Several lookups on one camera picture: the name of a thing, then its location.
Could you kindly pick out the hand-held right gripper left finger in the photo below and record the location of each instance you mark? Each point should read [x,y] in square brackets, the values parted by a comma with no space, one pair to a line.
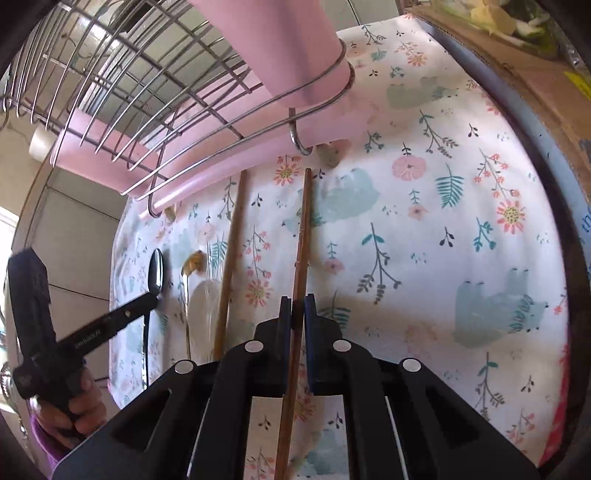
[287,323]

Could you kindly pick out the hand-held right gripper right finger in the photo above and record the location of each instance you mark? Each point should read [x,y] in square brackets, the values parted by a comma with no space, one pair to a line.
[310,323]

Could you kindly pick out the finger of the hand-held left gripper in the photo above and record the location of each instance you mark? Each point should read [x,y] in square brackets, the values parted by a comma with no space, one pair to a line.
[106,325]

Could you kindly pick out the black spoon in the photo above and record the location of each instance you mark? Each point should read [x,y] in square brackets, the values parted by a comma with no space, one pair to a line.
[157,272]

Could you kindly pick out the white translucent plastic spoon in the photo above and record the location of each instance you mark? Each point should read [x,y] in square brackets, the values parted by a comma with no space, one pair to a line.
[203,314]

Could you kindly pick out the gold ornate spoon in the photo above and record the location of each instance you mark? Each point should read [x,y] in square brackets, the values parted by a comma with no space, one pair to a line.
[194,263]

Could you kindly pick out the pink oblong plastic cup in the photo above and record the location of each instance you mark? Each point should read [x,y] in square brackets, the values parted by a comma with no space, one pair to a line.
[258,46]

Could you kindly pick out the person's left forearm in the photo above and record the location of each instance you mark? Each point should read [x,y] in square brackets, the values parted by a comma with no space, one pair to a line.
[41,443]

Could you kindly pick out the person's left hand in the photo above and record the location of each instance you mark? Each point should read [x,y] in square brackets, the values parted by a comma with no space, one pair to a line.
[87,406]

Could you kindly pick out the kitchen counter with cabinets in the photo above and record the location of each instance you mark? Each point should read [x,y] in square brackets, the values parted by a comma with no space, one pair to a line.
[69,221]

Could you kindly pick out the floral printed cloth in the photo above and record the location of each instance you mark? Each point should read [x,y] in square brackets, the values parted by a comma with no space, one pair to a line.
[415,230]

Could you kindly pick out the pink plastic drip tray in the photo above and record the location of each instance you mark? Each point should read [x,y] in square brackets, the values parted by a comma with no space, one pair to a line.
[194,184]

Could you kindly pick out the white tub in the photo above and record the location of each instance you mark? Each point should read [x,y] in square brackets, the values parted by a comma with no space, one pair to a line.
[44,141]

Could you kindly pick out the cardboard box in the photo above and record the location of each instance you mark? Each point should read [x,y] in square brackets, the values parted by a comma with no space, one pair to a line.
[531,69]

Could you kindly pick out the cut vegetable stem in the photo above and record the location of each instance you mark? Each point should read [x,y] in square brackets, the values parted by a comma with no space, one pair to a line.
[494,16]

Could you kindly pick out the plastic bag of greens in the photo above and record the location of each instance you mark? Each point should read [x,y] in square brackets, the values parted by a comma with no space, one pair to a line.
[540,27]

